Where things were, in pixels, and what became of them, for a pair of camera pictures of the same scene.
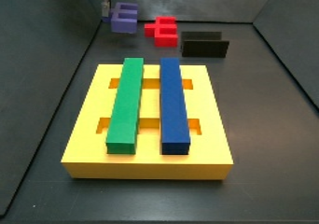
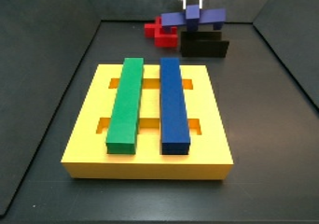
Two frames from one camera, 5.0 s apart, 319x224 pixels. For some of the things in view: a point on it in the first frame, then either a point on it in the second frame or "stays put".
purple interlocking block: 125,18 → 193,17
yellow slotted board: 209,160 stays put
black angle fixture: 204,45 stays put
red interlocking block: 164,30 stays put
